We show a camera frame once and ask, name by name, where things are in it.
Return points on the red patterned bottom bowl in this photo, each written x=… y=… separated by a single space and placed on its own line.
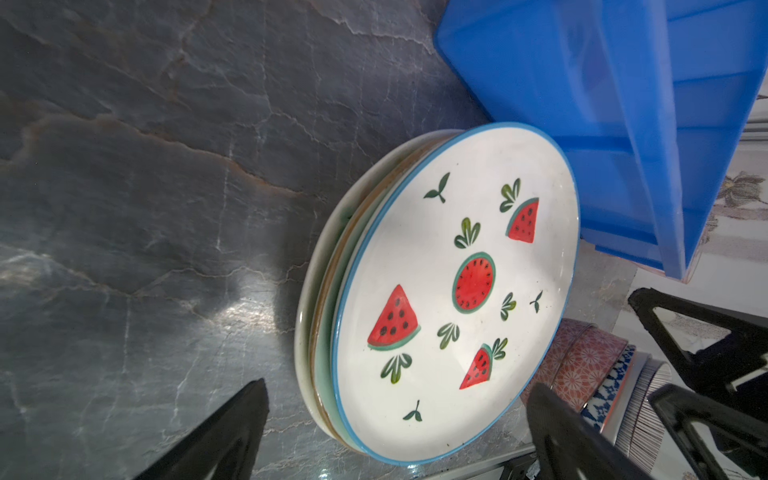
x=577 y=362

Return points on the white watermelon plate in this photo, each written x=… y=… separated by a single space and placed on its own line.
x=454 y=293

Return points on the blue patterned middle bowl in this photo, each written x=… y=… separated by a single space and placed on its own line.
x=597 y=409

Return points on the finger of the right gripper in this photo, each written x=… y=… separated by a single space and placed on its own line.
x=718 y=441
x=717 y=353

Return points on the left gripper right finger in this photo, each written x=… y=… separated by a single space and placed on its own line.
x=567 y=447

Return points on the purple striped top bowl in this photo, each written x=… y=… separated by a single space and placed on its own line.
x=632 y=426

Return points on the cream plum blossom plate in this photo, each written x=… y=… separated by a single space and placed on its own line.
x=320 y=259

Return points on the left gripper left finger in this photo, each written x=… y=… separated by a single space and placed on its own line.
x=224 y=446

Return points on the blue plastic bin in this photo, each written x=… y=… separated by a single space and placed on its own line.
x=647 y=99

